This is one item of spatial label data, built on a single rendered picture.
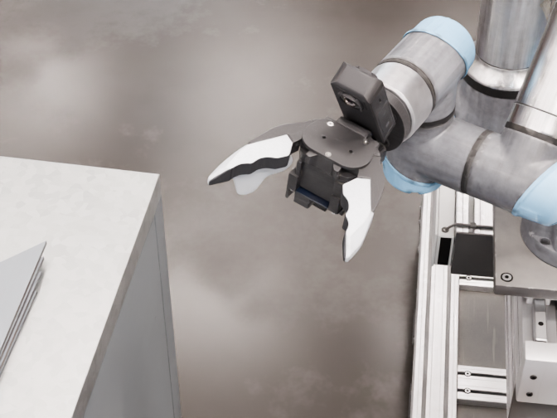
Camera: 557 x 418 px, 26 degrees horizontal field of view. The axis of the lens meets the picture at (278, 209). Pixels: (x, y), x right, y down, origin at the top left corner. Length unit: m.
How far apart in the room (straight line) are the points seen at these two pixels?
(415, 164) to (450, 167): 0.04
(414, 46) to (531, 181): 0.19
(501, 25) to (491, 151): 0.26
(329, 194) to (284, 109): 2.37
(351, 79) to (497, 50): 0.46
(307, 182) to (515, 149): 0.24
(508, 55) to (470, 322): 1.24
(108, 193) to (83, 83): 1.97
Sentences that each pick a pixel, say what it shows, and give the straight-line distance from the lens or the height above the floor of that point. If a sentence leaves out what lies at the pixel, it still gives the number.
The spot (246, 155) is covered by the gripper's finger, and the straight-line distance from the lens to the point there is 1.13.
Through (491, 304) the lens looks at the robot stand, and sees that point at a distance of 2.74.
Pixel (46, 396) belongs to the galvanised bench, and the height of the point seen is 1.05.
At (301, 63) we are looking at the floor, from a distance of 3.71.
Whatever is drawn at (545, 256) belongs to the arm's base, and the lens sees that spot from 1.66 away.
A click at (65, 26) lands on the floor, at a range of 3.93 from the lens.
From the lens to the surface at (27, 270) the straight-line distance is 1.61.
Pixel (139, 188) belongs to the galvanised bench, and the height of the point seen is 1.05.
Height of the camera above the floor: 2.21
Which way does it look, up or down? 43 degrees down
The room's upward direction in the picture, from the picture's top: straight up
